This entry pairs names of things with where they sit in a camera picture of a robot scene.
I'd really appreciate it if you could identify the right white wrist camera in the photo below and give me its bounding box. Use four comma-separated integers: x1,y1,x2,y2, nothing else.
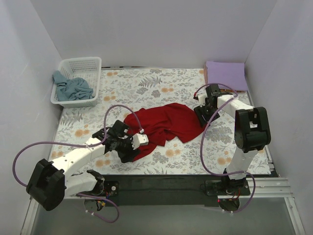
193,93,208,107

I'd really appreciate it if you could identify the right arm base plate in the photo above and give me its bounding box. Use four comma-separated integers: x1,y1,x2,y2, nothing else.
204,178,250,196

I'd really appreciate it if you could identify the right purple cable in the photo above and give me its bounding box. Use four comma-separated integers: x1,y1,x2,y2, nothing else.
194,83,256,214

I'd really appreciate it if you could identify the white plastic basket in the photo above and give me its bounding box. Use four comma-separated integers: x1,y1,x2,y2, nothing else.
50,57,102,108

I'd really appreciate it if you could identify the folded purple t shirt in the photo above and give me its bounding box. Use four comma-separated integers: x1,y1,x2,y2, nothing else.
204,61,248,92

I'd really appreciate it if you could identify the purple cable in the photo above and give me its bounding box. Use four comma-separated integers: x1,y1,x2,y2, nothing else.
12,104,145,223
194,83,256,214

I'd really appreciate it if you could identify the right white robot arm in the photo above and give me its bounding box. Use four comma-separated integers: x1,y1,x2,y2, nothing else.
193,84,271,195

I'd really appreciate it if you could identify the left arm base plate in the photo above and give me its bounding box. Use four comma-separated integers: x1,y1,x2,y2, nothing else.
75,180,120,198

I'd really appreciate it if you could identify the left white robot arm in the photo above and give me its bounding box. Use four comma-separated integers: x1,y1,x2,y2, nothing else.
26,120,149,211

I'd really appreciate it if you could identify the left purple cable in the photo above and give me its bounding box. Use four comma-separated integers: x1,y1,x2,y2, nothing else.
12,104,145,223

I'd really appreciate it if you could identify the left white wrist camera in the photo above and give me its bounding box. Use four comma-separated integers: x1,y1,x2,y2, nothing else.
132,133,149,150

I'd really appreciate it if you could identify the red t shirt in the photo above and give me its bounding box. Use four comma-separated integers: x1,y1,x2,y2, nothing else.
124,103,204,162

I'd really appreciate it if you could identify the blue-grey t shirt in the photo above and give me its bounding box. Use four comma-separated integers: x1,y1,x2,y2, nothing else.
52,71,93,101

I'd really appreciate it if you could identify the floral tablecloth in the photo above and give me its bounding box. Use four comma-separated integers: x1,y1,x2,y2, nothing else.
46,68,272,176

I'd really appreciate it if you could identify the aluminium rail frame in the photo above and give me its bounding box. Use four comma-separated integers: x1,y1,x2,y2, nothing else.
23,175,305,235

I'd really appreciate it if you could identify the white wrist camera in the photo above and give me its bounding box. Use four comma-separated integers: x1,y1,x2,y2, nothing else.
132,133,149,150
193,93,208,107

